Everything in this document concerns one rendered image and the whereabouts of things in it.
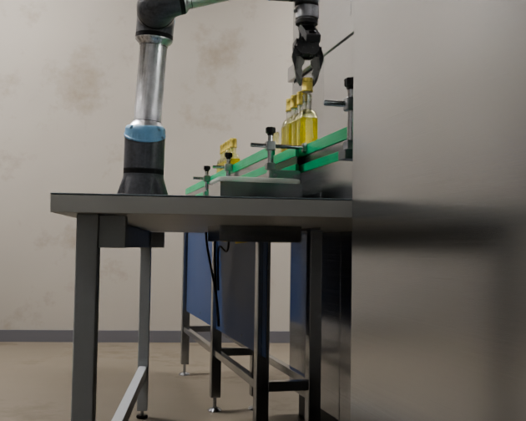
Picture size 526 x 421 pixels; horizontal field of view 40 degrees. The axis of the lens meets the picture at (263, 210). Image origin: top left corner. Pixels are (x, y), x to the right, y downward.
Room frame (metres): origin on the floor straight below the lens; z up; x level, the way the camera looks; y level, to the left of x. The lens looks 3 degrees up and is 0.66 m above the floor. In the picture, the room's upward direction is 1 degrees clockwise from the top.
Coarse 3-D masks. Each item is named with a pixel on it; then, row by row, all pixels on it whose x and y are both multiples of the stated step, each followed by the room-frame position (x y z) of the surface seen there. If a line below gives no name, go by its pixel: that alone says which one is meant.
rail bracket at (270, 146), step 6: (270, 132) 2.09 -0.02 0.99; (270, 138) 2.09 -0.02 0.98; (252, 144) 2.08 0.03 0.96; (258, 144) 2.08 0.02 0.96; (264, 144) 2.09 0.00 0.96; (270, 144) 2.08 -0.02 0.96; (270, 150) 2.09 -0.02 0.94; (270, 156) 2.09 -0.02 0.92; (270, 162) 2.09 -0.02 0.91; (270, 168) 2.08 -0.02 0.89
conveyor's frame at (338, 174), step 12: (324, 168) 1.91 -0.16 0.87; (336, 168) 1.81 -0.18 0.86; (348, 168) 1.73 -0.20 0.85; (300, 180) 2.11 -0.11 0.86; (312, 180) 2.00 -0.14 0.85; (324, 180) 1.90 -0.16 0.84; (336, 180) 1.81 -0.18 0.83; (348, 180) 1.73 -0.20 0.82; (312, 192) 2.00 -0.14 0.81; (324, 192) 1.90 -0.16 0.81; (336, 192) 1.81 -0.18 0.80; (348, 192) 1.73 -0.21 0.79
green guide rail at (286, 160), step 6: (288, 150) 2.22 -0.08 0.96; (294, 150) 2.16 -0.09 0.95; (276, 156) 2.35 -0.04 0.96; (282, 156) 2.29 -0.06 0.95; (288, 156) 2.22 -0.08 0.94; (294, 156) 2.16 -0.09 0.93; (276, 162) 2.35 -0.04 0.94; (282, 162) 2.30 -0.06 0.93; (288, 162) 2.23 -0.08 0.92; (294, 162) 2.17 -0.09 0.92; (276, 168) 2.36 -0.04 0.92; (282, 168) 2.29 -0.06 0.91; (288, 168) 2.22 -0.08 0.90; (294, 168) 2.16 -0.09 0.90
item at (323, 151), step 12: (336, 132) 1.87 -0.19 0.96; (312, 144) 2.06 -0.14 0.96; (324, 144) 1.96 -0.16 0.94; (336, 144) 1.88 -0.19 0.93; (300, 156) 2.17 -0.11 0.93; (312, 156) 2.07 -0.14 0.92; (324, 156) 1.96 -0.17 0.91; (336, 156) 1.87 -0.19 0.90; (300, 168) 2.17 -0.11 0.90; (312, 168) 2.06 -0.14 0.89
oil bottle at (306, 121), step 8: (304, 112) 2.23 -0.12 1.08; (312, 112) 2.23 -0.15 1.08; (296, 120) 2.27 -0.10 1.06; (304, 120) 2.22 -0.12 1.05; (312, 120) 2.23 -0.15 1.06; (296, 128) 2.27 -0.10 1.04; (304, 128) 2.22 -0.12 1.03; (312, 128) 2.23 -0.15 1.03; (296, 136) 2.26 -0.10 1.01; (304, 136) 2.23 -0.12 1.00; (312, 136) 2.23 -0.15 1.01; (296, 144) 2.26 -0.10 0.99
